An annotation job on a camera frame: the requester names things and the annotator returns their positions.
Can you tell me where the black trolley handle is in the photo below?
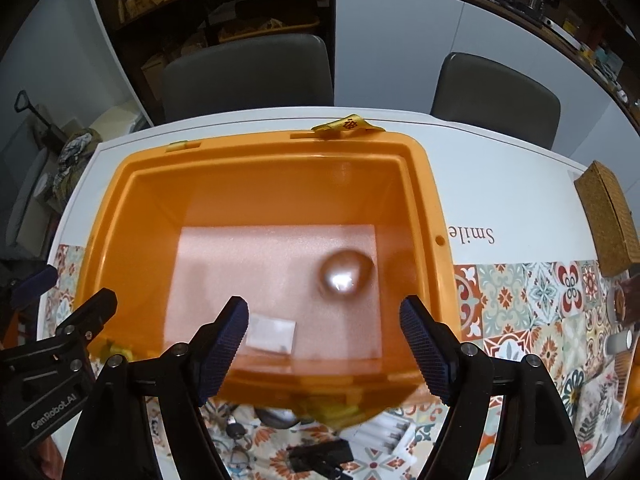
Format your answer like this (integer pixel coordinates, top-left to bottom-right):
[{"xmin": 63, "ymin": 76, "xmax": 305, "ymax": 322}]
[{"xmin": 14, "ymin": 89, "xmax": 57, "ymax": 147}]

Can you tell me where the yellow ribbon tag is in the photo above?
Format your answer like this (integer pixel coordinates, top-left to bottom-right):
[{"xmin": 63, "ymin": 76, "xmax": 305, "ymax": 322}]
[{"xmin": 310, "ymin": 113, "xmax": 386, "ymax": 137}]

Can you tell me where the white battery charger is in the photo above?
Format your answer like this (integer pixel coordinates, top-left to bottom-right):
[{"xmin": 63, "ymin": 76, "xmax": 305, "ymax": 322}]
[{"xmin": 349, "ymin": 406, "xmax": 427, "ymax": 462}]

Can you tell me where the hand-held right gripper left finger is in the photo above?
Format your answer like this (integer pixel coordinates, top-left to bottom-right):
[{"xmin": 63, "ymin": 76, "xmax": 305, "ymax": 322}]
[{"xmin": 62, "ymin": 296, "xmax": 250, "ymax": 480}]

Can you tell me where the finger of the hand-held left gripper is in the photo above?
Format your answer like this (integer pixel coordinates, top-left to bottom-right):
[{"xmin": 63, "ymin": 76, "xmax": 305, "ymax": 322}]
[
  {"xmin": 0, "ymin": 264, "xmax": 59, "ymax": 313},
  {"xmin": 54, "ymin": 287, "xmax": 119, "ymax": 358}
]

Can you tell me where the white cup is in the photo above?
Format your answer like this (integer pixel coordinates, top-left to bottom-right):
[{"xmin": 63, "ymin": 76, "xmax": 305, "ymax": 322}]
[{"xmin": 604, "ymin": 329, "xmax": 634, "ymax": 357}]

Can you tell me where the silver computer mouse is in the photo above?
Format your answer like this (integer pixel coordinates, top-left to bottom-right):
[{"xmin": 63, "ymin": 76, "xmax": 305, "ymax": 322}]
[{"xmin": 256, "ymin": 406, "xmax": 302, "ymax": 429}]

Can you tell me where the dark wooden wall counter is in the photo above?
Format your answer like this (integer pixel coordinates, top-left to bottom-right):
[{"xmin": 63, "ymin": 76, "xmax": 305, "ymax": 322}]
[{"xmin": 430, "ymin": 0, "xmax": 640, "ymax": 128}]

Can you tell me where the narrow grey chair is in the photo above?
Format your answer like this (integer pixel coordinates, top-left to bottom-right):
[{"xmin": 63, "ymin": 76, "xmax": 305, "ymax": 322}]
[{"xmin": 429, "ymin": 52, "xmax": 561, "ymax": 151}]

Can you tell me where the yellow ribbon bow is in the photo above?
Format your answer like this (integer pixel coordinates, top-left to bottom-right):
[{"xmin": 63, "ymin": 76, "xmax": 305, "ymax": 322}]
[{"xmin": 315, "ymin": 397, "xmax": 373, "ymax": 429}]

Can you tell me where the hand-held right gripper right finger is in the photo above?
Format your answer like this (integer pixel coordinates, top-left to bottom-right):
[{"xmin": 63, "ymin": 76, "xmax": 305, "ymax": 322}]
[{"xmin": 399, "ymin": 295, "xmax": 587, "ymax": 480}]

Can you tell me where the small white packet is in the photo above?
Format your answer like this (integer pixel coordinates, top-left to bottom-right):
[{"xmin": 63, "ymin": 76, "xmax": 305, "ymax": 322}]
[{"xmin": 243, "ymin": 313, "xmax": 297, "ymax": 356}]

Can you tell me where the cardboard box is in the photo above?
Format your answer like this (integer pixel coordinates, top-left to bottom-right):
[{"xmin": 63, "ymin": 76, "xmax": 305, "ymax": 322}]
[{"xmin": 141, "ymin": 54, "xmax": 169, "ymax": 102}]

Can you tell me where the bunch of keys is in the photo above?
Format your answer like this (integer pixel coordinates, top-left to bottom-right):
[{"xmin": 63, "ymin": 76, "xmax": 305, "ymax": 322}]
[{"xmin": 225, "ymin": 409, "xmax": 257, "ymax": 472}]

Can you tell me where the black clip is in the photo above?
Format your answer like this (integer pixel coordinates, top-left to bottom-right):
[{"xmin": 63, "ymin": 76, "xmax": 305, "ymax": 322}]
[{"xmin": 287, "ymin": 441, "xmax": 354, "ymax": 479}]

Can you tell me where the wide grey chair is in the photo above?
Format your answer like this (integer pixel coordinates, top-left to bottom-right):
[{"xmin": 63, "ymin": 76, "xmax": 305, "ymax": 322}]
[{"xmin": 162, "ymin": 34, "xmax": 335, "ymax": 124}]

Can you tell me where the woven wicker box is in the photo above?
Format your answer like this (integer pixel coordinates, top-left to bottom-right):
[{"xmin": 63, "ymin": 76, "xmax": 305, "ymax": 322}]
[{"xmin": 573, "ymin": 160, "xmax": 640, "ymax": 277}]

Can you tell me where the dark wooden shelf unit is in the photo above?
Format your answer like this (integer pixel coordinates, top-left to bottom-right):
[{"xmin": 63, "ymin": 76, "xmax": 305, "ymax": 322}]
[{"xmin": 87, "ymin": 0, "xmax": 337, "ymax": 127}]

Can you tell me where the orange plastic storage box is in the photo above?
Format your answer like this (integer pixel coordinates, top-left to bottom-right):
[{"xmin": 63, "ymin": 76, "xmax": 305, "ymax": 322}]
[{"xmin": 75, "ymin": 129, "xmax": 457, "ymax": 430}]

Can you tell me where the yellow patterned cloth bag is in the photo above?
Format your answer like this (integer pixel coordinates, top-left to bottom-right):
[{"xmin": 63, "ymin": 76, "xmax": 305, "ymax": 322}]
[{"xmin": 52, "ymin": 132, "xmax": 99, "ymax": 207}]

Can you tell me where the white bin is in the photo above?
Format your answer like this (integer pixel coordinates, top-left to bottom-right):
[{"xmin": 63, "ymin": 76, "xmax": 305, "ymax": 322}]
[{"xmin": 89, "ymin": 104, "xmax": 152, "ymax": 142}]

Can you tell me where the rose gold computer mouse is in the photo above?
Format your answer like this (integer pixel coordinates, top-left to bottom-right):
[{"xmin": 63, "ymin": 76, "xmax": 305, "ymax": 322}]
[{"xmin": 317, "ymin": 248, "xmax": 377, "ymax": 309}]

